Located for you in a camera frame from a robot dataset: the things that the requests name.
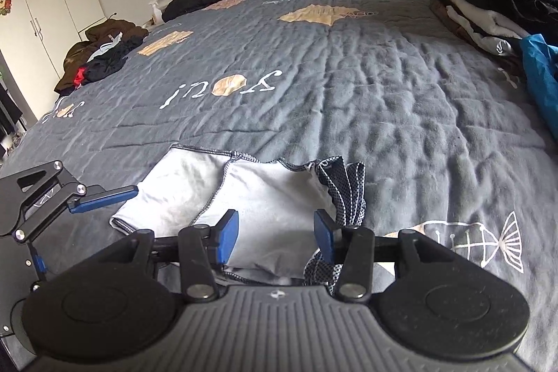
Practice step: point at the row of hanging clothes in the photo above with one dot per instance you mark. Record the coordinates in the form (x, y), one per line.
(8, 110)

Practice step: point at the brown and black clothes pile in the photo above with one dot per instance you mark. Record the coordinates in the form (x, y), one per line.
(109, 30)

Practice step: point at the black crumpled clothes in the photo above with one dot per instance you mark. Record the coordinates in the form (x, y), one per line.
(113, 58)

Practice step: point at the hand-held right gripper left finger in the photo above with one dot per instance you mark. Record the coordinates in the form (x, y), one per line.
(229, 239)

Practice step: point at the light blue cloth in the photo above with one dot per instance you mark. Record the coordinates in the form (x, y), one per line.
(102, 49)

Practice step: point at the cartoon animal sticker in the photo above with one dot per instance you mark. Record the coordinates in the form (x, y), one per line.
(5, 1)

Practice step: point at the white wardrobe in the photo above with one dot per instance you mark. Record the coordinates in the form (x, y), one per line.
(52, 19)

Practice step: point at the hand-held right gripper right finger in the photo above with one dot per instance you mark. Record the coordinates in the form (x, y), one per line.
(325, 239)

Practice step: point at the clear spray bottle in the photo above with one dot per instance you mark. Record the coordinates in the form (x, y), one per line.
(157, 14)

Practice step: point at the red cloth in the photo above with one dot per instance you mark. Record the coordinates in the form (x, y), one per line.
(80, 76)

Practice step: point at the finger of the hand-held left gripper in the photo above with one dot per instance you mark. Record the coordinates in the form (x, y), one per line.
(111, 196)
(41, 264)

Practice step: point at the grey printed bedspread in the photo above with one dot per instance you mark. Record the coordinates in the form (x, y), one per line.
(370, 93)

